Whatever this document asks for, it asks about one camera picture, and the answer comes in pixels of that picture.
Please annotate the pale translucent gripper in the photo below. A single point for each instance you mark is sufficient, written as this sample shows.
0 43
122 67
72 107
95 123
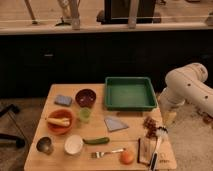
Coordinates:
168 116

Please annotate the grey-blue towel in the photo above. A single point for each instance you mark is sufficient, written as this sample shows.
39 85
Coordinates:
114 124

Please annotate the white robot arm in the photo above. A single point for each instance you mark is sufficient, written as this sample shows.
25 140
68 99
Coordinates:
183 84

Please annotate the small green cup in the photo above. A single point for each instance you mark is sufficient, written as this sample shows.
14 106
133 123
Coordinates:
84 114

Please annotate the small metal cup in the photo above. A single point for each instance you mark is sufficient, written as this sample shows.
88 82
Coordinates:
44 145

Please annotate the brown crumbly food pile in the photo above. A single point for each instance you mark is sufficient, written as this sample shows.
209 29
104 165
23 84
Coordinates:
150 124

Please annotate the black framed card holder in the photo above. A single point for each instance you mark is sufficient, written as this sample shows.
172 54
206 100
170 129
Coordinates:
146 148

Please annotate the green plastic tray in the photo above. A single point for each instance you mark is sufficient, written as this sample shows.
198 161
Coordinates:
129 94

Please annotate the orange fruit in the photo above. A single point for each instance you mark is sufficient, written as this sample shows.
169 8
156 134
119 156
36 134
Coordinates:
127 157

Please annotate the green cucumber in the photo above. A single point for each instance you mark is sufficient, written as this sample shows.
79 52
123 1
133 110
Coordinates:
103 140

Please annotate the silver fork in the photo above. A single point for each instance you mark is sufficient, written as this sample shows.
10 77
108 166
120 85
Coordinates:
100 154

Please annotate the dark maroon bowl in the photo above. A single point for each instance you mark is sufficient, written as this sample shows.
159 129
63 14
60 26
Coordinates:
85 98

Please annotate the wooden table board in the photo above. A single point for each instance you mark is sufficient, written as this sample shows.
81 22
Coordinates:
59 160

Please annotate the yellow corn cob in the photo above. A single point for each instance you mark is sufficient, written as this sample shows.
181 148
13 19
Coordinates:
64 122

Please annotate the blue sponge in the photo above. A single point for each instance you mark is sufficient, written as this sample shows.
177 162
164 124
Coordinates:
63 100

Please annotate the orange bowl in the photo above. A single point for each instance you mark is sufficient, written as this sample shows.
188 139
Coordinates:
61 113

